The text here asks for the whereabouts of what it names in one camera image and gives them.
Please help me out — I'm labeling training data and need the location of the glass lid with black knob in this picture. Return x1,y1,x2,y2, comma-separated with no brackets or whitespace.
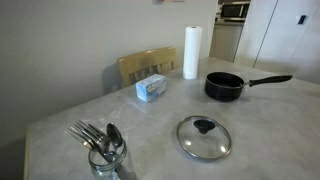
176,115,233,161

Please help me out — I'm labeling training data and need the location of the light blue carton box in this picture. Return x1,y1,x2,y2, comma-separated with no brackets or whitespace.
135,73,168,103

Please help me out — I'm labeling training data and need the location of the wooden chair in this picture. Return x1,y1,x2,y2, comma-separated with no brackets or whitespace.
116,45,179,89

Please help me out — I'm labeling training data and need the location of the white paper towel roll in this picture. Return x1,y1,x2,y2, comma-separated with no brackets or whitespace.
182,25,203,81

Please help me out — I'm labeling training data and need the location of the silver metal spoon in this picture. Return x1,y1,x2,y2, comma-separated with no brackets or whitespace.
105,122,124,158

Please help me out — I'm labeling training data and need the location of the silver metal fork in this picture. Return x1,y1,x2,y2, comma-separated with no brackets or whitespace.
73,121,108,154
87,123,112,151
64,127,101,155

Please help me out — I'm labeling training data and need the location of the beige kitchen counter cabinet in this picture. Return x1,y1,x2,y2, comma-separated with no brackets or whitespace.
209,21,245,63

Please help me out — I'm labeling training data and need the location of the clear glass jar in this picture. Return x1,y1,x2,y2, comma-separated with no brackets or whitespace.
87,140,129,180

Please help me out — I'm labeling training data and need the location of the microwave oven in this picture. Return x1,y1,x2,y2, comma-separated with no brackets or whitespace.
219,0,251,22

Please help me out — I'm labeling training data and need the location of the white door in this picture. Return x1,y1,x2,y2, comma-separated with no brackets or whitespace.
233,0,320,85

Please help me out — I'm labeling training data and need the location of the black pot with long handle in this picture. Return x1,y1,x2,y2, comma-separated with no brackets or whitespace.
203,71,294,103

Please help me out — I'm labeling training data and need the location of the black wall switch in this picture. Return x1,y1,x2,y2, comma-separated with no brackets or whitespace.
297,14,309,26

